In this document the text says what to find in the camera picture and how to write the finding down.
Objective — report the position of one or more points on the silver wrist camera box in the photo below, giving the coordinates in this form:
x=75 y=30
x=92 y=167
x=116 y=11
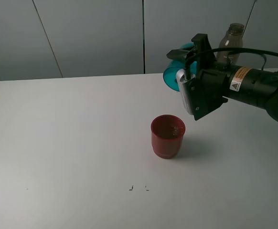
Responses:
x=202 y=93

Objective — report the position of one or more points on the teal transparent plastic cup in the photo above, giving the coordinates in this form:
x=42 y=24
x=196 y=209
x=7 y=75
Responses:
x=169 y=74

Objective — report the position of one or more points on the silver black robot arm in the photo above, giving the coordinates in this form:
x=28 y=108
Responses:
x=272 y=111

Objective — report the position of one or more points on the red plastic cup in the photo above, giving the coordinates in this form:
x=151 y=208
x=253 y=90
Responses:
x=167 y=133

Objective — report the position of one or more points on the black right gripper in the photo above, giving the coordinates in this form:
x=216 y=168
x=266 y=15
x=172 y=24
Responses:
x=250 y=86

